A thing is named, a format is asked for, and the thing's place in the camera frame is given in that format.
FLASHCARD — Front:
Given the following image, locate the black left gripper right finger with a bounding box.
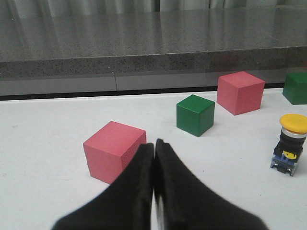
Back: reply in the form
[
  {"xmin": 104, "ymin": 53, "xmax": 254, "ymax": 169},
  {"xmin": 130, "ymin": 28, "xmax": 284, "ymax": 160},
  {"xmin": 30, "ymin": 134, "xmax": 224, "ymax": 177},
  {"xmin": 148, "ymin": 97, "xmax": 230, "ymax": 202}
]
[{"xmin": 154, "ymin": 139, "xmax": 267, "ymax": 230}]

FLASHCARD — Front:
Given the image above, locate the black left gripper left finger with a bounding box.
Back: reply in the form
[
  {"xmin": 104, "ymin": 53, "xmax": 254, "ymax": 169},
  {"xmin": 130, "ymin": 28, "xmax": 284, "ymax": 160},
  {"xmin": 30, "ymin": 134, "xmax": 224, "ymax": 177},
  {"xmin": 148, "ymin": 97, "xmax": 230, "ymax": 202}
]
[{"xmin": 53, "ymin": 143, "xmax": 154, "ymax": 230}]

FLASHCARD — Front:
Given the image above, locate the yellow push button switch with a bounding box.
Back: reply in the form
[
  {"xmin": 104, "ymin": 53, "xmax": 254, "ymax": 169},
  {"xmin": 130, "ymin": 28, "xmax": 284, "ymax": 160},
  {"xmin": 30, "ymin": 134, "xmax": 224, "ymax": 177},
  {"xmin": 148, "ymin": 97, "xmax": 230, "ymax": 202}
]
[{"xmin": 270, "ymin": 114, "xmax": 307, "ymax": 176}]

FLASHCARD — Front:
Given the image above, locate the near pink cube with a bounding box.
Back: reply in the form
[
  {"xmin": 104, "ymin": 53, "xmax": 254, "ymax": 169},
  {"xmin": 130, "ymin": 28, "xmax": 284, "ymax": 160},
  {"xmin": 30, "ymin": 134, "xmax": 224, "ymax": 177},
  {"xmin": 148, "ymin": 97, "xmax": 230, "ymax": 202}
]
[{"xmin": 83, "ymin": 121, "xmax": 147, "ymax": 184}]

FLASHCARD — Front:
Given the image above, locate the pink cube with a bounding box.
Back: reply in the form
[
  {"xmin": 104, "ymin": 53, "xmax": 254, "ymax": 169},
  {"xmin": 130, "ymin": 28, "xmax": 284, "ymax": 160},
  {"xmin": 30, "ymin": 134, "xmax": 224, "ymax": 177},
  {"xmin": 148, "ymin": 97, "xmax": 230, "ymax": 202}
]
[
  {"xmin": 217, "ymin": 71, "xmax": 265, "ymax": 115},
  {"xmin": 83, "ymin": 121, "xmax": 147, "ymax": 184}
]

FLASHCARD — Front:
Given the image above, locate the left green cube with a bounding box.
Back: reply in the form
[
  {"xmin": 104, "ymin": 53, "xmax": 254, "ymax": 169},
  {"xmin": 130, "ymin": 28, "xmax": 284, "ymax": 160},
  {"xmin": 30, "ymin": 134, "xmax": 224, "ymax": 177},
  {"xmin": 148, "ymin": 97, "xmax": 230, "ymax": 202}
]
[{"xmin": 176, "ymin": 94, "xmax": 215, "ymax": 137}]

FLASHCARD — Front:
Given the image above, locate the green cube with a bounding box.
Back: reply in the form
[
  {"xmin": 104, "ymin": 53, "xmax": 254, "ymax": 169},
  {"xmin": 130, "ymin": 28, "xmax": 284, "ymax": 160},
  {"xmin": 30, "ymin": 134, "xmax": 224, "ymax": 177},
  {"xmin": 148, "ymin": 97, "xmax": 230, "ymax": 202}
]
[
  {"xmin": 283, "ymin": 72, "xmax": 307, "ymax": 105},
  {"xmin": 176, "ymin": 94, "xmax": 215, "ymax": 137}
]

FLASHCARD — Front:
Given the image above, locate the right green cube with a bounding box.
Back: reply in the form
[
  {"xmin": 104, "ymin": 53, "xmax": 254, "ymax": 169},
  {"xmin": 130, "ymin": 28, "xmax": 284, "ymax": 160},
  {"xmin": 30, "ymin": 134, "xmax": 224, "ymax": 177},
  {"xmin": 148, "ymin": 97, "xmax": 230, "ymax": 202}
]
[{"xmin": 283, "ymin": 72, "xmax": 307, "ymax": 105}]

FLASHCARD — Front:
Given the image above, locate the grey stone ledge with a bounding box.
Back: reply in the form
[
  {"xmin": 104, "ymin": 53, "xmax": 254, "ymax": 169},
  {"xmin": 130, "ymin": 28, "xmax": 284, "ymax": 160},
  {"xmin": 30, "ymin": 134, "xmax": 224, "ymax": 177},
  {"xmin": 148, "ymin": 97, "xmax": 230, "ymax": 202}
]
[{"xmin": 0, "ymin": 6, "xmax": 307, "ymax": 96}]

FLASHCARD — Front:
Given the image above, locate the grey curtain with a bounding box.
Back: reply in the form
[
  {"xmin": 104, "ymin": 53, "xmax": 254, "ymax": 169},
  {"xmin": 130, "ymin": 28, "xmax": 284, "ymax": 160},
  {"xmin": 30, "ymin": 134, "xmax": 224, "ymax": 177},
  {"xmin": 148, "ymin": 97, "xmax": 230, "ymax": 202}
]
[{"xmin": 0, "ymin": 0, "xmax": 307, "ymax": 20}]

